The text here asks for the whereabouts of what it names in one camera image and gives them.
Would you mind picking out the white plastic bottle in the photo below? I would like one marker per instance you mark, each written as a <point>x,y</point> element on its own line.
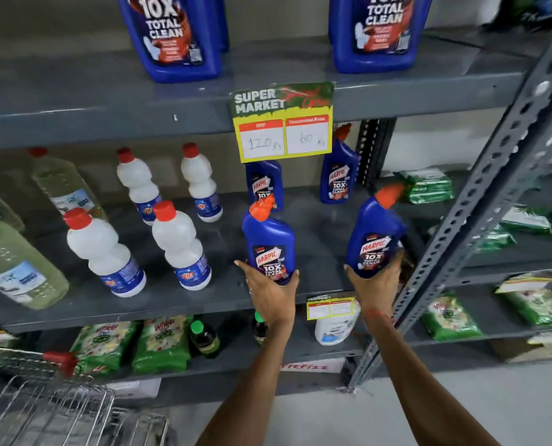
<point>335,327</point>

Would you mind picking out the dark packets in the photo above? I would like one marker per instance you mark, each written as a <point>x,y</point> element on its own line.
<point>531,11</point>

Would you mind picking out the person's right thumb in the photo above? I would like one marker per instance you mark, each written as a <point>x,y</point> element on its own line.
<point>351,274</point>

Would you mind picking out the white bottle red cap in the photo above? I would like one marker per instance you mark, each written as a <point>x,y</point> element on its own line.
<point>183,248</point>
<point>139,185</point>
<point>106,255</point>
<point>201,183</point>

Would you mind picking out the person's left hand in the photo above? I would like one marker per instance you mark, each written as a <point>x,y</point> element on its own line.
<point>272,301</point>

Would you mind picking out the large blue cleaner bottle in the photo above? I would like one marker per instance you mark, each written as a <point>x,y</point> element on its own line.
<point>169,37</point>
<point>218,20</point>
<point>378,32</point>

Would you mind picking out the yellow green price sign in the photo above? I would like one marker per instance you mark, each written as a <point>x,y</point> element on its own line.
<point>283,123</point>

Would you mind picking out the clear bottle pale liquid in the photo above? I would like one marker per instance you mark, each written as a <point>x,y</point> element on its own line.
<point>16,267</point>
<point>64,185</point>

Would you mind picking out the person's left forearm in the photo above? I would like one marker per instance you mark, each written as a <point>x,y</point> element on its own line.
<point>252,390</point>

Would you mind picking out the small yellow price tag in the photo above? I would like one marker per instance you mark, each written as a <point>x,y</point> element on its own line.
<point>330,307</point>

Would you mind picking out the white shelf label strip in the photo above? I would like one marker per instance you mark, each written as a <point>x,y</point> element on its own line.
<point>314,366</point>

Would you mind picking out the person's left thumb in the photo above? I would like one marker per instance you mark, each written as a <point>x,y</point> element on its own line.
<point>295,279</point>

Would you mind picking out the person's right hand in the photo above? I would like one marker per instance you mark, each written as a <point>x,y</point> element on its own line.
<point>375,294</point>

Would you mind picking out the dark bottle green cap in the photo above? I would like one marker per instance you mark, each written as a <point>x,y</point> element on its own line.
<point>259,329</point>
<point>205,339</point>

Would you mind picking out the grey metal shelving rack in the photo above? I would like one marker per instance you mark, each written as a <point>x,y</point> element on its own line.
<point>94,102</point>
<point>494,176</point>

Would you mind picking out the blue toilet cleaner bottle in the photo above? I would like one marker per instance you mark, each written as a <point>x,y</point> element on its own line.
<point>269,239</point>
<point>338,169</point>
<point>375,232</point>
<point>264,183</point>

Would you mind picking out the person's right forearm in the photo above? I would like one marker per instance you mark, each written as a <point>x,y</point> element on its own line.
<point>420,390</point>

